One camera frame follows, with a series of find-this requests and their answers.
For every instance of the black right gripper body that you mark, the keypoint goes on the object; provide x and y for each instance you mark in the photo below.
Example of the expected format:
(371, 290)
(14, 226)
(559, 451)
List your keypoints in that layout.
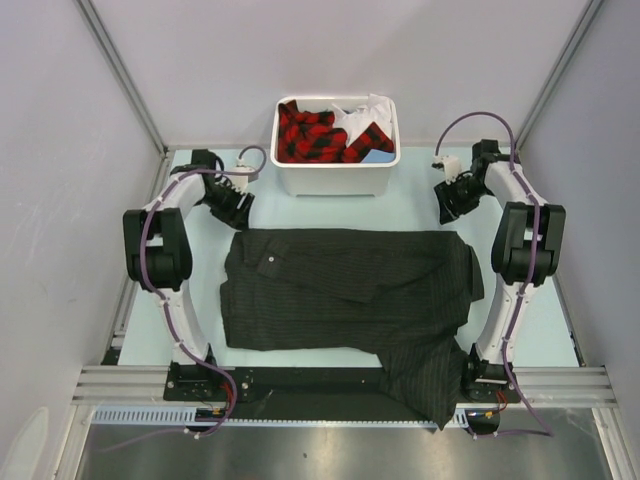
(463, 194)

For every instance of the dark pinstriped long sleeve shirt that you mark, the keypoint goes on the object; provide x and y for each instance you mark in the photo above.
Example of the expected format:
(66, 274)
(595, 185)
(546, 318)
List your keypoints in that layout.
(401, 296)

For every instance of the white shirt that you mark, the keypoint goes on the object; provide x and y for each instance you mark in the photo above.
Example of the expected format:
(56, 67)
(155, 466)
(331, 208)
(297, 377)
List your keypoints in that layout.
(376, 111)

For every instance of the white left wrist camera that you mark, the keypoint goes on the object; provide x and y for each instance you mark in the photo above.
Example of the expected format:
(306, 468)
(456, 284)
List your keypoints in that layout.
(242, 176)

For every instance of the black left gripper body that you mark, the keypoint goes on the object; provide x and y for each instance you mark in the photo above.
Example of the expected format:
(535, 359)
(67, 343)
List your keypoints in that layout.
(224, 202)

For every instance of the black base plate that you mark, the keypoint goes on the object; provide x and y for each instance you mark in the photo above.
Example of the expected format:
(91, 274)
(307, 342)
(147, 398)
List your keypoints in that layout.
(300, 387)

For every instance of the white plastic bin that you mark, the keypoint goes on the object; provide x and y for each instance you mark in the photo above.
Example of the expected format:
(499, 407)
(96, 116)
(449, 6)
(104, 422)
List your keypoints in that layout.
(334, 179)

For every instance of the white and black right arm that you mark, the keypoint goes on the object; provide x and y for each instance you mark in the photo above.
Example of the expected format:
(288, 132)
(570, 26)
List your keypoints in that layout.
(525, 252)

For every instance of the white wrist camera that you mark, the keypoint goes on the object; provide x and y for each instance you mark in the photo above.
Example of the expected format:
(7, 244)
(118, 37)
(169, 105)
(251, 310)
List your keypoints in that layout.
(450, 165)
(242, 176)

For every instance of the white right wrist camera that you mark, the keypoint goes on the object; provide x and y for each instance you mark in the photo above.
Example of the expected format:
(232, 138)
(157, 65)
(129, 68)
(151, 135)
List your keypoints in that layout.
(450, 165)

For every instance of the white slotted cable duct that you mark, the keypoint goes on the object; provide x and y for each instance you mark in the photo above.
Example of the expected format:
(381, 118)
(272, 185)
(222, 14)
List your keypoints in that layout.
(201, 417)

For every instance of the red black plaid shirt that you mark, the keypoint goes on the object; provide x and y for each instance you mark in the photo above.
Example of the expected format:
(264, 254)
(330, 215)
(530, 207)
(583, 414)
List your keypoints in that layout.
(305, 137)

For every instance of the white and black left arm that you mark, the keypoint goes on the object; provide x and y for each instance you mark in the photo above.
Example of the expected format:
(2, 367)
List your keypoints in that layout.
(159, 258)

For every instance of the light blue shirt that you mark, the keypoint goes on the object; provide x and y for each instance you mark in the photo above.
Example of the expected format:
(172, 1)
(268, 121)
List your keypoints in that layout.
(379, 157)

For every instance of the aluminium frame rail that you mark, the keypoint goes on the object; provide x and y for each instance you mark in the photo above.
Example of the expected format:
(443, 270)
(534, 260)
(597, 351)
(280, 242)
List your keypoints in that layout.
(543, 387)

